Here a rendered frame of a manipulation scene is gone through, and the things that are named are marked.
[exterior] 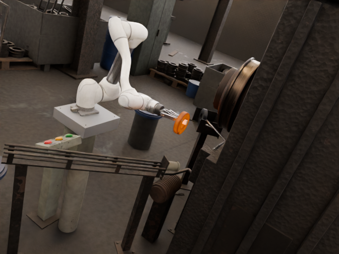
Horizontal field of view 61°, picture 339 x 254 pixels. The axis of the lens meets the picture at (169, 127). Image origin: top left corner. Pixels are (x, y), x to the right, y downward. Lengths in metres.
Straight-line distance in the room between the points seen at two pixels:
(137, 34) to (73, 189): 1.18
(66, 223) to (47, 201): 0.18
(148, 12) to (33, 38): 1.90
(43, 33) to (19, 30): 0.47
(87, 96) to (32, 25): 2.27
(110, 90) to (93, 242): 1.20
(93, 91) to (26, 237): 1.15
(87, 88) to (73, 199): 0.94
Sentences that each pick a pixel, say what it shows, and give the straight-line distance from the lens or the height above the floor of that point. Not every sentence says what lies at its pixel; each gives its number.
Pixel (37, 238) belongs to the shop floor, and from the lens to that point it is 2.05.
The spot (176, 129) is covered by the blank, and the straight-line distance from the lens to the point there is 1.82.
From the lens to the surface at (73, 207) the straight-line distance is 1.93.
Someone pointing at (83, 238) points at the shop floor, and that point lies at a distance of 2.07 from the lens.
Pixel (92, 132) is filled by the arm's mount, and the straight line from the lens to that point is 2.38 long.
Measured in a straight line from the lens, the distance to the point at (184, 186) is 2.76.
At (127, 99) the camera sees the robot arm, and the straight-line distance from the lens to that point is 1.80.
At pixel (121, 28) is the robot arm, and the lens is 2.16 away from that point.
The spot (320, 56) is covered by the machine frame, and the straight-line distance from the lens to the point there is 1.27.
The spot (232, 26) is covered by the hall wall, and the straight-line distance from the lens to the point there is 12.43.
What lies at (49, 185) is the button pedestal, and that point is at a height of 0.30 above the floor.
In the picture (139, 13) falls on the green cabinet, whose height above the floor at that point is 1.07.
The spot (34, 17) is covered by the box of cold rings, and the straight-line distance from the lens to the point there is 4.48.
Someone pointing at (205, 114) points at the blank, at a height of 0.72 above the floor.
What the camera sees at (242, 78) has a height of 1.25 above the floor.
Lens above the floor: 1.54
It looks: 24 degrees down
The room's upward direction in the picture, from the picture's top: 19 degrees clockwise
